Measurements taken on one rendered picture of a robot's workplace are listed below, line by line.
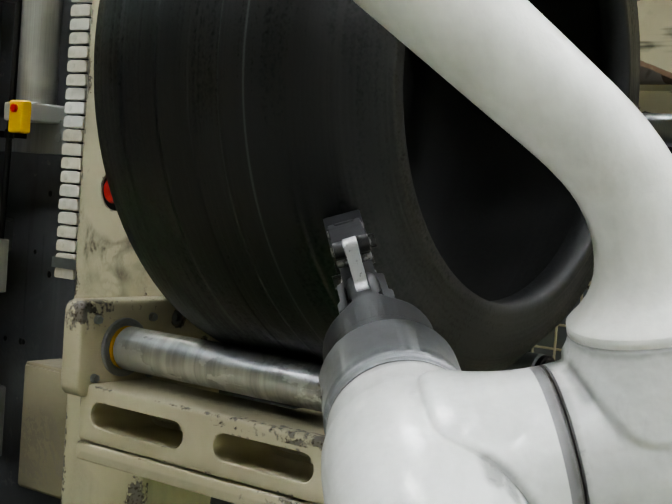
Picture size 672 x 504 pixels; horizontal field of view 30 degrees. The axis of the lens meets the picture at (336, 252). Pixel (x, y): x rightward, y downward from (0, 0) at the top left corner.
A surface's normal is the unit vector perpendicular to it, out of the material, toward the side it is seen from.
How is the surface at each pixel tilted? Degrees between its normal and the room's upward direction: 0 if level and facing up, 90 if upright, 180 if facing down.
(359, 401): 45
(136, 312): 90
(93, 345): 90
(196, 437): 90
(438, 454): 27
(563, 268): 33
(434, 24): 122
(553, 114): 113
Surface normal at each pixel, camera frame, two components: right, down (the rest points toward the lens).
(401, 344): 0.02, -0.90
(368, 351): -0.37, -0.82
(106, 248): -0.62, 0.00
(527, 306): 0.78, 0.27
